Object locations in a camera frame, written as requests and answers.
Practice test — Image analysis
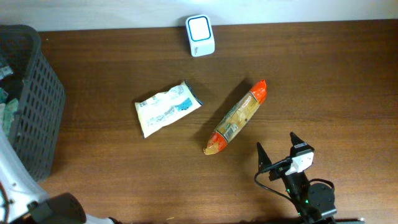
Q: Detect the light teal wipes packet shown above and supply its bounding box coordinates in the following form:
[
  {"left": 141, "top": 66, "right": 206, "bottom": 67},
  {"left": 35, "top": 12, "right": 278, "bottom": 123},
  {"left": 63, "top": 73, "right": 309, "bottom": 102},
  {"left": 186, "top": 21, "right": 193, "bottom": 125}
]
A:
[{"left": 1, "top": 98, "right": 19, "bottom": 137}]

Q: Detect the grey plastic mesh basket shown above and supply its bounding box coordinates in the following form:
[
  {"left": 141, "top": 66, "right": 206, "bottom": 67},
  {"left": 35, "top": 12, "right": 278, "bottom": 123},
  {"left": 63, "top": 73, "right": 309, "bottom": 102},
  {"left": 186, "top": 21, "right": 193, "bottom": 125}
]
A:
[{"left": 1, "top": 25, "right": 66, "bottom": 182}]

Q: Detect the teal tissue pack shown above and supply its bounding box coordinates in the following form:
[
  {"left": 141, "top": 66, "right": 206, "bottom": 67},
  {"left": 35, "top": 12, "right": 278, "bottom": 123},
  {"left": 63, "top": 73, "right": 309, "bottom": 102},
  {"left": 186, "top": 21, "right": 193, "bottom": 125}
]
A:
[{"left": 0, "top": 88, "right": 9, "bottom": 104}]

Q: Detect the orange pasta bag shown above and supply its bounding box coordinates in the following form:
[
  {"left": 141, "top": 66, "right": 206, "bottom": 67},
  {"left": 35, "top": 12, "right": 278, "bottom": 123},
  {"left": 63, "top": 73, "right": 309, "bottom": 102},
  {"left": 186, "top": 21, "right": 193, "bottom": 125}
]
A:
[{"left": 203, "top": 80, "right": 267, "bottom": 155}]

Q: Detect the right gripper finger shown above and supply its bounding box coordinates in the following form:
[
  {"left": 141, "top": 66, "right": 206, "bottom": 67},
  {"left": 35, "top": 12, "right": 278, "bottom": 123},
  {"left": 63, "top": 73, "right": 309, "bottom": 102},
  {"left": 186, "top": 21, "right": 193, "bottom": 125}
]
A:
[
  {"left": 290, "top": 132, "right": 305, "bottom": 146},
  {"left": 256, "top": 142, "right": 272, "bottom": 173}
]

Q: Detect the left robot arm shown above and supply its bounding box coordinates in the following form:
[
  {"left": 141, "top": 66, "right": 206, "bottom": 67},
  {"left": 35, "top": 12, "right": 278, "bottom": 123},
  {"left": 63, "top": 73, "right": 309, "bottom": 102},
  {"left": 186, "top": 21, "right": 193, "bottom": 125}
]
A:
[{"left": 1, "top": 131, "right": 119, "bottom": 224}]

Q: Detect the cream snack bag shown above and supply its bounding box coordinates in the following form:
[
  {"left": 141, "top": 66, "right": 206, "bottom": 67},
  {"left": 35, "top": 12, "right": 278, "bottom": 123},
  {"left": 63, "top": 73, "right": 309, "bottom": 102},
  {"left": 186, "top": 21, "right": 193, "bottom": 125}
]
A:
[{"left": 134, "top": 80, "right": 203, "bottom": 138}]

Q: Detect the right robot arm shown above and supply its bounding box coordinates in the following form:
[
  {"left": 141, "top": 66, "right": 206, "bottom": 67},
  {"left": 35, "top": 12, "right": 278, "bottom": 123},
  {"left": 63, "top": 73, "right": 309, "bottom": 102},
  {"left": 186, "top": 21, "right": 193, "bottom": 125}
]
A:
[{"left": 254, "top": 132, "right": 337, "bottom": 223}]

